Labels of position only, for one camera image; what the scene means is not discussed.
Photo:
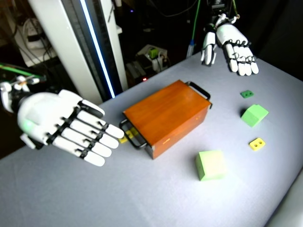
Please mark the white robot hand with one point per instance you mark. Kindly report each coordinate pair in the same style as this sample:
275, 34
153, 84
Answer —
228, 33
38, 113

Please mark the dark green two-hole block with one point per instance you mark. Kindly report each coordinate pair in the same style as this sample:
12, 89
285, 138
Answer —
243, 94

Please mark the white column with blue light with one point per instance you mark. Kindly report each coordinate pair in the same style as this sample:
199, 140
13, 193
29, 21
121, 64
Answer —
59, 47

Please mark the white power adapter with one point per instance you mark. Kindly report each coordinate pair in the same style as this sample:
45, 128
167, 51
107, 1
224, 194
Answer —
33, 30

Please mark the white power strip green plug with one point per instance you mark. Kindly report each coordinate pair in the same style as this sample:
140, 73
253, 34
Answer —
144, 50

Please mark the green house-shaped block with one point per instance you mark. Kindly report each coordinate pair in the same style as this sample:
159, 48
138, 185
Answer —
254, 116

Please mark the yellow two-hole block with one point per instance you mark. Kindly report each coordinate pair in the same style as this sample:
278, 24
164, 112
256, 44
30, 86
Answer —
258, 147
122, 140

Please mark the grey table cloth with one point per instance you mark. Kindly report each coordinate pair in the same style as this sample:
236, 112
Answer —
94, 194

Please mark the green cube block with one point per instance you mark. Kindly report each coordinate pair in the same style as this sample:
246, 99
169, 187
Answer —
213, 165

